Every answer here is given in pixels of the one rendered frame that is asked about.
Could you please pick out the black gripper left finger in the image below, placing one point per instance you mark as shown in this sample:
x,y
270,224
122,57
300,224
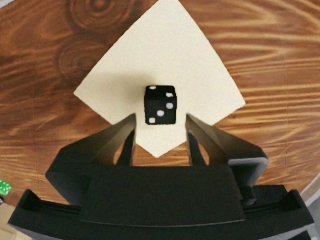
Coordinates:
x,y
100,147

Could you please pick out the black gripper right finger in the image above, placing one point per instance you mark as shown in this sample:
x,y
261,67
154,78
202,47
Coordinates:
x,y
247,161

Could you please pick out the black die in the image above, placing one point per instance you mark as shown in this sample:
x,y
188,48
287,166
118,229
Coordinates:
x,y
160,105

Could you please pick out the beige mat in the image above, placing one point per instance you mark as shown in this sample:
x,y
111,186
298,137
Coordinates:
x,y
162,48

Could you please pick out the green die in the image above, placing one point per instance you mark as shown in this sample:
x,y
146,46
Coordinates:
x,y
4,187

